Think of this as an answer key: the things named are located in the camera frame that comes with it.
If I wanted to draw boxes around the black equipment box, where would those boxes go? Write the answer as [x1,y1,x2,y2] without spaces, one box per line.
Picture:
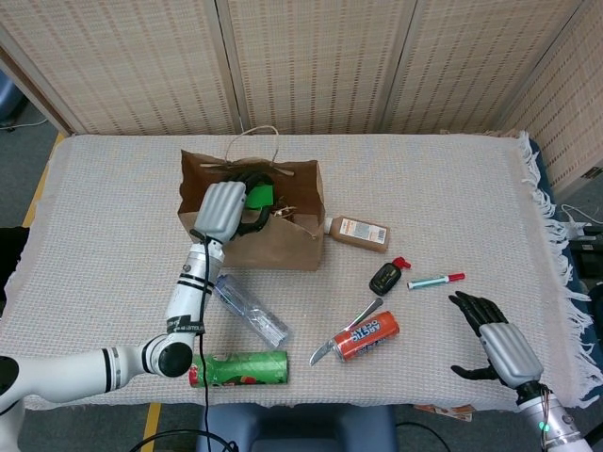
[567,237,603,293]

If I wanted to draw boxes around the teal marker with red cap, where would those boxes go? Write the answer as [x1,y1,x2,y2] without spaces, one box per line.
[406,271,466,291]

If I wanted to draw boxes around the white power strip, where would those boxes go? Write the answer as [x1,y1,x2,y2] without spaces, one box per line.
[560,204,603,241]

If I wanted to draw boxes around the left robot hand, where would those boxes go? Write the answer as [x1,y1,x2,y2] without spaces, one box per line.
[190,171,275,245]

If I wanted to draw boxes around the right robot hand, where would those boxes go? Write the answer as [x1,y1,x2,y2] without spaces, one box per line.
[448,290,543,388]

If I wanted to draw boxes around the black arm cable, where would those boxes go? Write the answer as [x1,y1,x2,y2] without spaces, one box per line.
[190,229,236,452]

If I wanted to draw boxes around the beige woven folding screen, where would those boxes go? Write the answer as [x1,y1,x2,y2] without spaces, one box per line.
[0,0,603,189]

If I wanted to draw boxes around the orange patterned snack wrapper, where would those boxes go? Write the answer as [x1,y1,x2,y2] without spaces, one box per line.
[413,403,473,423]

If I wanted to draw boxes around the orange soda can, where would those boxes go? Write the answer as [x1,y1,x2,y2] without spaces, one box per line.
[331,310,401,363]

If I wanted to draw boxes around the transparent water bottle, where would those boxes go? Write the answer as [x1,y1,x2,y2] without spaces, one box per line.
[212,274,291,349]

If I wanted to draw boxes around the blue office chair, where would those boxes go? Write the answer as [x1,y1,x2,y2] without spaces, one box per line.
[0,70,24,121]

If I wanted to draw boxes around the brown juice bottle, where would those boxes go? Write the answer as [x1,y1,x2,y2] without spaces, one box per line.
[323,215,391,254]

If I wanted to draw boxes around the black bottle with red cap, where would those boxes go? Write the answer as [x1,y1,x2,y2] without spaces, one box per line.
[368,256,413,298]

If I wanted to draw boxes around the metal knife with wooden handle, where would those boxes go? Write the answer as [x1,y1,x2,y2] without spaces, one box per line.
[308,297,384,367]

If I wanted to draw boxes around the green chip can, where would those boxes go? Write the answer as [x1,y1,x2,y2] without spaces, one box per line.
[187,350,289,389]

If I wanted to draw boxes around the beige woven tablecloth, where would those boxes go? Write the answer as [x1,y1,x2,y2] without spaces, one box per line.
[0,130,603,410]

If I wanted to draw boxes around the blue padded chair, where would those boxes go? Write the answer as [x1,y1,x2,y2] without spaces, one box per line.
[195,403,398,452]

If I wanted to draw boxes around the green plastic block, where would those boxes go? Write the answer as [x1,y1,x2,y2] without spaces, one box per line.
[243,185,275,211]

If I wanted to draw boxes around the brown paper bag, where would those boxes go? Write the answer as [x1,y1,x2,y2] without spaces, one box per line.
[177,125,326,272]

